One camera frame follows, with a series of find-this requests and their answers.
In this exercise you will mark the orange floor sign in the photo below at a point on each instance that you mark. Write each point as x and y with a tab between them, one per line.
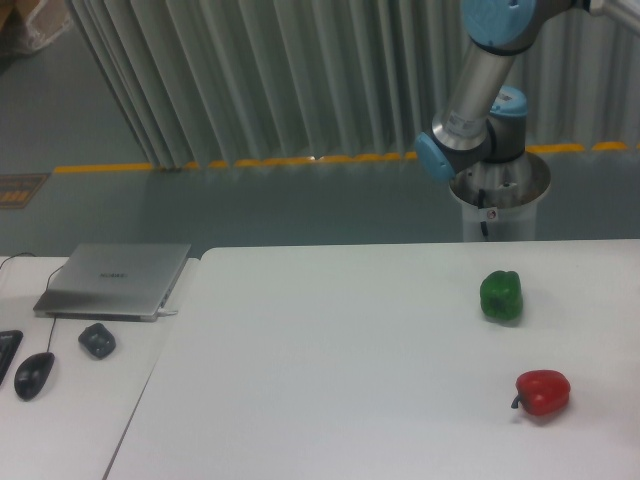
18	189

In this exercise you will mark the grey pleated curtain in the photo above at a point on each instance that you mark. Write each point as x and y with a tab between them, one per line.
205	81

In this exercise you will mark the green bell pepper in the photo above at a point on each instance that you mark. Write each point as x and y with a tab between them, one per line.
501	295

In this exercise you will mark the red bell pepper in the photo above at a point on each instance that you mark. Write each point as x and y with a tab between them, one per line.
541	392

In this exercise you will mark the yellow floor tape line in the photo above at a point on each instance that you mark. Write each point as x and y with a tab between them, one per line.
545	149

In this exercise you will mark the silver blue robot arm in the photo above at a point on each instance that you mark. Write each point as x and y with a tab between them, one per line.
471	128

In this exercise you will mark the black computer mouse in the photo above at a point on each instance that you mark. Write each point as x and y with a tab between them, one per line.
32	374

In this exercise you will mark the black small controller device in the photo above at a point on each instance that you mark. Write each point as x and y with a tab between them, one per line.
98	341

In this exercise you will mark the silver closed laptop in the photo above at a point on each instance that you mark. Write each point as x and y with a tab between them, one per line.
114	281

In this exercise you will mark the clear plastic wrapped bundle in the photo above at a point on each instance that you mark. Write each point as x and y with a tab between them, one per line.
28	27

